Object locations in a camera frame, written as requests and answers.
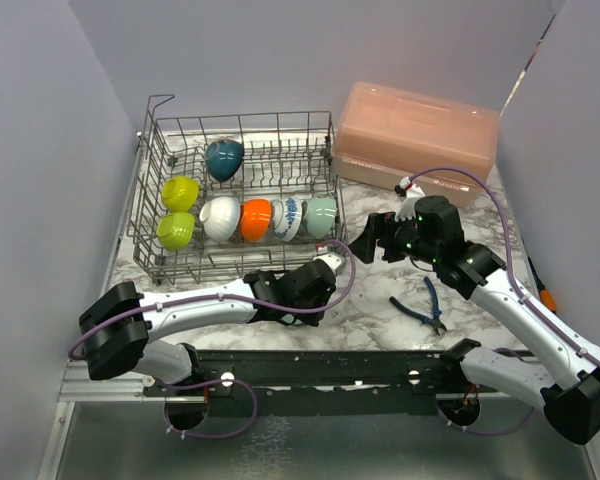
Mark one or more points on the blue floral bowl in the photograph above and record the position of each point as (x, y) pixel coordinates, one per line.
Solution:
(287, 217)

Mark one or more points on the yellow-green bowl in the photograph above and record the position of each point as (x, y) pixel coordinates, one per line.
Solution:
(179, 194)

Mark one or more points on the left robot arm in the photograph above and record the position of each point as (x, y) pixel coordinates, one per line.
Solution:
(124, 329)

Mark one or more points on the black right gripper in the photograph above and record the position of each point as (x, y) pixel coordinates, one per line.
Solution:
(380, 225)

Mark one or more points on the celadon green bowl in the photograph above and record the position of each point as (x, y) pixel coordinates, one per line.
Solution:
(319, 215)

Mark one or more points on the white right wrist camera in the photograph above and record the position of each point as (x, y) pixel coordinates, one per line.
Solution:
(410, 194)

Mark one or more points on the white round bowl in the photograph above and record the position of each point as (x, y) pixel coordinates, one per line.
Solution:
(255, 219)

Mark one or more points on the grey wire dish rack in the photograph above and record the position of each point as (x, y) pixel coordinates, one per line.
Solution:
(286, 154)

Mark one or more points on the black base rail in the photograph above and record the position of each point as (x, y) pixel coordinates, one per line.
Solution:
(320, 383)

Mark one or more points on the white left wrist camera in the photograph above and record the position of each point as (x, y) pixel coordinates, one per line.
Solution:
(331, 258)

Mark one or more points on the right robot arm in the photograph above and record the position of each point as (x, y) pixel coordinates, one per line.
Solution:
(565, 385)

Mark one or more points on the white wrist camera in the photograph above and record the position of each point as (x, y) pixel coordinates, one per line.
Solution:
(331, 258)
(410, 194)

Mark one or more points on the dark brown bowl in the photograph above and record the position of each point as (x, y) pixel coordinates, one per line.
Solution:
(223, 159)

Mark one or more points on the orange-tipped screwdriver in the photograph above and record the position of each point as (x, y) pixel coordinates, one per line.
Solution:
(545, 296)

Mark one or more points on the grey bowl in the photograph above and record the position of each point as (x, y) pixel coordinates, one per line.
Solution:
(220, 218)

